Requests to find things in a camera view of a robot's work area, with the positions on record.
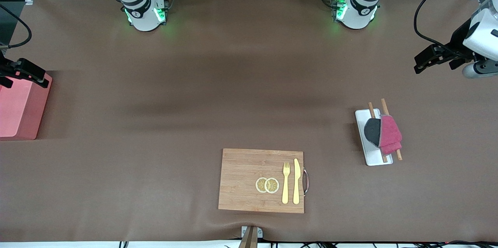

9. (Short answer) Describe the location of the brown wooden chopstick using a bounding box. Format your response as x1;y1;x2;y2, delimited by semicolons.
381;98;403;161
368;102;388;163

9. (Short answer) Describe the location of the yellow fork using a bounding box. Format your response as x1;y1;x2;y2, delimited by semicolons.
282;162;291;204

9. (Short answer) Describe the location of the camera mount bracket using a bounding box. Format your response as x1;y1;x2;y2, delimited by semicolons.
238;226;263;248

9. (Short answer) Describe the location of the white rectangular tray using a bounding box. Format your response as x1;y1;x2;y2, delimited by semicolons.
355;109;393;166

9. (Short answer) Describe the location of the red and grey cloth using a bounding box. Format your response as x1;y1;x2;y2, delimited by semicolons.
364;115;403;156

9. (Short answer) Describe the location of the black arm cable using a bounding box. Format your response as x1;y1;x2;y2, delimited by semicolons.
414;0;498;52
0;4;32;49

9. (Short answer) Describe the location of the yellow knife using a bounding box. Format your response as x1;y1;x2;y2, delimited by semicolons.
293;158;301;205

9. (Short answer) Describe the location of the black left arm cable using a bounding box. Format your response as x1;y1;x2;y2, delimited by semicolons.
414;0;498;52

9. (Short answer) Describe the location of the pink plastic bin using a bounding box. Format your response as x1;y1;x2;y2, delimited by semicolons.
0;70;53;141

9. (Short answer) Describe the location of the wooden cutting board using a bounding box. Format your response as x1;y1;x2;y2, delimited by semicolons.
218;148;310;214

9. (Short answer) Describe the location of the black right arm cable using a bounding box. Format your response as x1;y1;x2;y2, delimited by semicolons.
0;4;32;49

